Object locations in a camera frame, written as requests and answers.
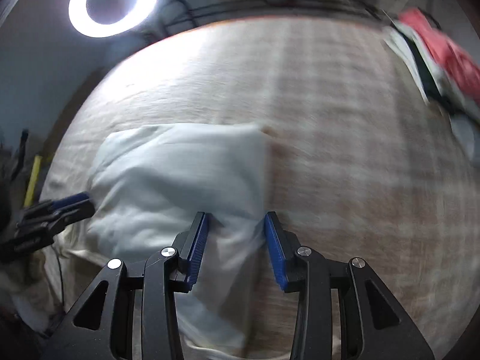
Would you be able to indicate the white camisole top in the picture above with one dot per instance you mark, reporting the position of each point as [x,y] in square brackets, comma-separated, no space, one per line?
[147,185]

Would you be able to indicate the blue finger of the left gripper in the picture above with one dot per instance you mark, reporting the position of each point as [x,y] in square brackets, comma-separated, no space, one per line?
[80,201]

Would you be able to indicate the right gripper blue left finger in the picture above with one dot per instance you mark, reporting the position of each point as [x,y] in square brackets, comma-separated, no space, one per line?
[190,246]

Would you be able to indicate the black metal clothes rack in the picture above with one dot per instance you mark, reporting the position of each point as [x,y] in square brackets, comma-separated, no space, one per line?
[180,12]

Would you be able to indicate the beige plaid bed blanket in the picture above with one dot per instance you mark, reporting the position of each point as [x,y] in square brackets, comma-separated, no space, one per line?
[358,164]

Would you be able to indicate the pink folded garment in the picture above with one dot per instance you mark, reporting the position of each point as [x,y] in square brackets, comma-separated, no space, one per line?
[453,59]

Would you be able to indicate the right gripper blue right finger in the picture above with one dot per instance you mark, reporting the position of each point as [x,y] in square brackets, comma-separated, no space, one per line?
[282,256]

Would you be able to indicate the yellow stick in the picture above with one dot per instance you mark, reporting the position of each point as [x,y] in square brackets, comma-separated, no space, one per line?
[33,180]

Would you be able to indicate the stack of folded clothes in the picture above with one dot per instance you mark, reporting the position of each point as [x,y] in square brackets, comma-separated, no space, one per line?
[436,87]

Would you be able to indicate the white ring light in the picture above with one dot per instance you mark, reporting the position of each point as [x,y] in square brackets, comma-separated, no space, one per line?
[107,18]

